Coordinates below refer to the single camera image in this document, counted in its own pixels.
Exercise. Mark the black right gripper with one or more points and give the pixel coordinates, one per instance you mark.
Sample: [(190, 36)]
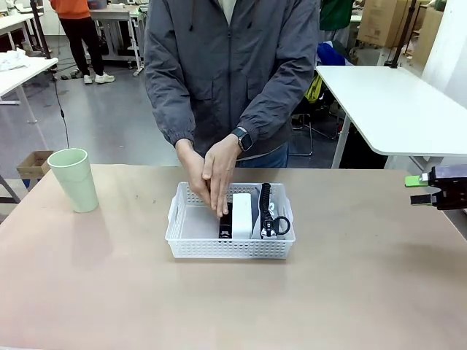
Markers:
[(452, 187)]

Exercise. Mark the white rectangular box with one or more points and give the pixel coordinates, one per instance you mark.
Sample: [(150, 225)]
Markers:
[(242, 217)]

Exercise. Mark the black stapler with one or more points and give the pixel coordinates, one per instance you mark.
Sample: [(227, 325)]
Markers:
[(225, 226)]

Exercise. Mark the person's left forearm grey sleeve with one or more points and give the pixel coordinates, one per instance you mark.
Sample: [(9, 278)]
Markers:
[(273, 102)]

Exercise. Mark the person's right forearm grey sleeve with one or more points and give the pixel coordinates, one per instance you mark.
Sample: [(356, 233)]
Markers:
[(171, 116)]

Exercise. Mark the white perforated plastic basket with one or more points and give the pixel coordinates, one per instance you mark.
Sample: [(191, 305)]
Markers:
[(204, 248)]

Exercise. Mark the person's left hand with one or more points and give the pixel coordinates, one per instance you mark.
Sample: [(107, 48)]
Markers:
[(220, 164)]

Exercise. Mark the person's right hand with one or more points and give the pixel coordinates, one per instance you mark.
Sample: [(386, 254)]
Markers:
[(191, 167)]

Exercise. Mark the yellow-green vest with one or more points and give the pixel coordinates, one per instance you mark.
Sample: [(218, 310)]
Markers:
[(314, 89)]

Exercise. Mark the black stand pole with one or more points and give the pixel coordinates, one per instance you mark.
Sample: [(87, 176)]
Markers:
[(399, 43)]

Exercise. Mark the tall cardboard box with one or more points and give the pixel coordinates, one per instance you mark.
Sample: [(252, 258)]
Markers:
[(428, 36)]

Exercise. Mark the white pouch with black zipper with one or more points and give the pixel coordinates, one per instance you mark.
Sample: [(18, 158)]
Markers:
[(266, 208)]

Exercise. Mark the blue cloth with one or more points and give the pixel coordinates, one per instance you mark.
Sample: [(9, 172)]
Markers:
[(330, 54)]

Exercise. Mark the large cardboard box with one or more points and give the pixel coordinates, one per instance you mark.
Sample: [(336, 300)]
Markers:
[(385, 22)]

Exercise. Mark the grey smartwatch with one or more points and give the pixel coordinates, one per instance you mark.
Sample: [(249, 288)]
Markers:
[(243, 139)]

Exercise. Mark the green garment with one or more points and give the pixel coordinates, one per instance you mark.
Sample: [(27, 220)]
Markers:
[(335, 14)]

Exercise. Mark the person torso in grey jacket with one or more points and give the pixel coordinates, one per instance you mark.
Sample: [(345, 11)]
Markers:
[(219, 73)]

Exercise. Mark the white desk on casters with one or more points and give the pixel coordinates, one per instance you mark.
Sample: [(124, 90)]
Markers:
[(124, 22)]

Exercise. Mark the light green plastic cup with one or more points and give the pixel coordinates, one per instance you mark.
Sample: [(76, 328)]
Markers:
[(74, 182)]

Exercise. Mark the person in orange top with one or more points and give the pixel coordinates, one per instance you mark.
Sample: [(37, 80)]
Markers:
[(78, 33)]

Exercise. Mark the small open cardboard box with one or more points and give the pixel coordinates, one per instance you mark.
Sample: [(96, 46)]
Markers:
[(33, 164)]

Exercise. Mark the black tripod pole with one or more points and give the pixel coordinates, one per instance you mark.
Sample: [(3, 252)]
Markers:
[(40, 29)]

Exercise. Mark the white table with cloth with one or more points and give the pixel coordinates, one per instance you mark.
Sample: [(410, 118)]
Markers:
[(22, 76)]

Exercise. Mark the crumpled white cloth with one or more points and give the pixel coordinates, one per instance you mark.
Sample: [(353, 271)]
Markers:
[(12, 60)]

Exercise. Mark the metal frame chair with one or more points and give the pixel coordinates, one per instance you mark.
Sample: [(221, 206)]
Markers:
[(310, 124)]

